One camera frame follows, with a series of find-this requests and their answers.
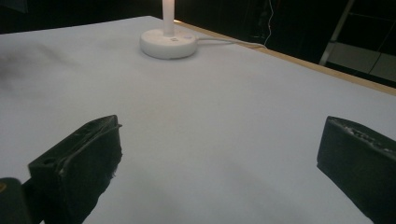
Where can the metal stand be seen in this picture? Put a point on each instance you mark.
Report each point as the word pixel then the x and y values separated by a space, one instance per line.
pixel 337 31

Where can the white round lamp base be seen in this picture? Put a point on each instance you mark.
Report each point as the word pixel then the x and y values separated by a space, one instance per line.
pixel 168 42

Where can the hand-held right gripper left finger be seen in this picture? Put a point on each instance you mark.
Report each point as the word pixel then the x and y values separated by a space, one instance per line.
pixel 84 168

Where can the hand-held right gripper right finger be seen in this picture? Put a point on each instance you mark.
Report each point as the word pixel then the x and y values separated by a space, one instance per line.
pixel 358 165

